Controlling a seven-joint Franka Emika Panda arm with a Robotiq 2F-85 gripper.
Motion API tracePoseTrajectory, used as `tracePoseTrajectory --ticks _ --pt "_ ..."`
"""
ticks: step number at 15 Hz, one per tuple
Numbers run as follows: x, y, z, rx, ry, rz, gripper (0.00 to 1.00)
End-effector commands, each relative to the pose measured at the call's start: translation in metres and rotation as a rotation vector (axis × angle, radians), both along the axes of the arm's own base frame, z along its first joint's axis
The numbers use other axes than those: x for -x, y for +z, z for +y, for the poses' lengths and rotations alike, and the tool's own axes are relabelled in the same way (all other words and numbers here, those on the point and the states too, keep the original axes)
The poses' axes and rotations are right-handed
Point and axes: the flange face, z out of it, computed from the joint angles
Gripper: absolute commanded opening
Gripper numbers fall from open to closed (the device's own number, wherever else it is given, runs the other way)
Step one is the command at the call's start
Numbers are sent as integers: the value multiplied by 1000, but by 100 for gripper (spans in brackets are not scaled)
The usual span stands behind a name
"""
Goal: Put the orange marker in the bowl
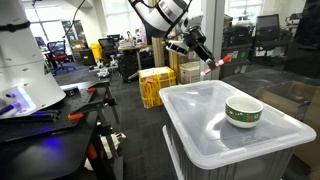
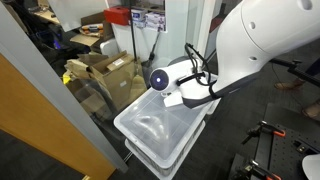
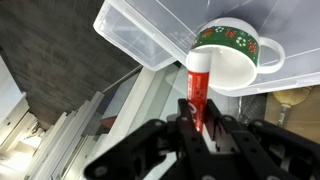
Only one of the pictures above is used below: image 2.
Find black clamp with orange handle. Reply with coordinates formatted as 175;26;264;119
241;120;287;145
233;159;283;180

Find thin black pole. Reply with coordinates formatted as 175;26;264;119
129;0;139;63

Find brown shoe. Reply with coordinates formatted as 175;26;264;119
274;78;306;91
301;99;320;122

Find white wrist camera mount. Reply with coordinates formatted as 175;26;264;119
163;91;184;108

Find white plastic container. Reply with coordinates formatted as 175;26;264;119
99;38;121;58

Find black handled dustpan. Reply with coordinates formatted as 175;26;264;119
142;29;162;73

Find orange wooden door panel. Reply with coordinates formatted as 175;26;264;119
0;53;116;180

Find cardboard box with orange items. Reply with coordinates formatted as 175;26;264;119
69;11;115;48

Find small black connector block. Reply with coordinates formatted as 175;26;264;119
293;139;310;154

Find black perforated breadboard plate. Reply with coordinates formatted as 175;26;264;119
253;103;320;180

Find translucent plastic storage bin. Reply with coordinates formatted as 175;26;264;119
113;87;222;169

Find white printed carton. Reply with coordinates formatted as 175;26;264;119
130;8;147;29
145;12;167;32

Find flattened cardboard pieces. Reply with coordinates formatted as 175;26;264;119
64;53;109;116

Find red metal box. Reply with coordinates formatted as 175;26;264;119
103;5;131;27

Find grey plastic storage bin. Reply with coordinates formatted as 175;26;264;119
124;121;206;180

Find large open cardboard box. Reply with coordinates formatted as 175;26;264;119
89;49;148;112

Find black camera stand bar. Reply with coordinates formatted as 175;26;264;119
269;57;320;88

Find grey door frame post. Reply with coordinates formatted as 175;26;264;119
0;2;130;174

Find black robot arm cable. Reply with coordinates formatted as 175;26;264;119
184;42;222;100

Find white board sheet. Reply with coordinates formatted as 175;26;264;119
47;0;110;33

